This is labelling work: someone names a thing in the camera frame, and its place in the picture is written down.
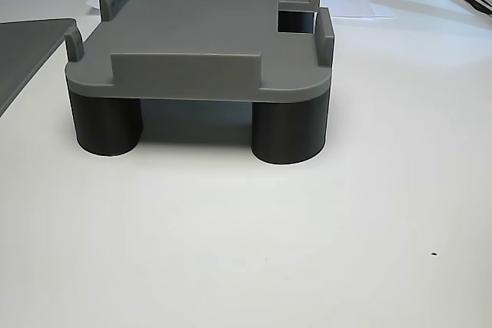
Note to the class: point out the grey holder with black legs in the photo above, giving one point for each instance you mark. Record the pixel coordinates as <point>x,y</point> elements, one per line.
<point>200,20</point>

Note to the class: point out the grey flat plate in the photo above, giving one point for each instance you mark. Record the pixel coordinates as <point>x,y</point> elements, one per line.
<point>23,55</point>

